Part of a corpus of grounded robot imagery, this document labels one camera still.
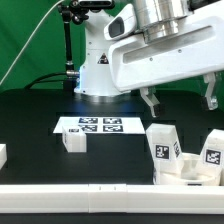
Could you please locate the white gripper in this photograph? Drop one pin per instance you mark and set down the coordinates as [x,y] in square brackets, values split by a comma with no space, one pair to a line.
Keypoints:
[197,49]

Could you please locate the white round stool seat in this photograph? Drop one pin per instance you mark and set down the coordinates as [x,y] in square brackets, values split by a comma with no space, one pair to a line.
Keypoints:
[188,176]

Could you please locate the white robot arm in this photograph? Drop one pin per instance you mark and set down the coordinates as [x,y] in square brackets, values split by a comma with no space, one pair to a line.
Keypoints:
[156,19]

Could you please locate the white marker sheet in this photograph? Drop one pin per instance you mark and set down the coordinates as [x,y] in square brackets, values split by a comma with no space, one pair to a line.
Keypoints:
[124,125]

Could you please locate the white left side block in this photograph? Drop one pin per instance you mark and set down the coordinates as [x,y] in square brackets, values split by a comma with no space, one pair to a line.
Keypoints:
[3,155]

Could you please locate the white front rail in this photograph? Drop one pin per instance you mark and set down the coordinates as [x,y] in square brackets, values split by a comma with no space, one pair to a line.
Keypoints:
[110,198]

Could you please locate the black camera stand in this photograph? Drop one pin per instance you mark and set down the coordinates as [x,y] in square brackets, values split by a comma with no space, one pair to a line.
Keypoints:
[69,36]

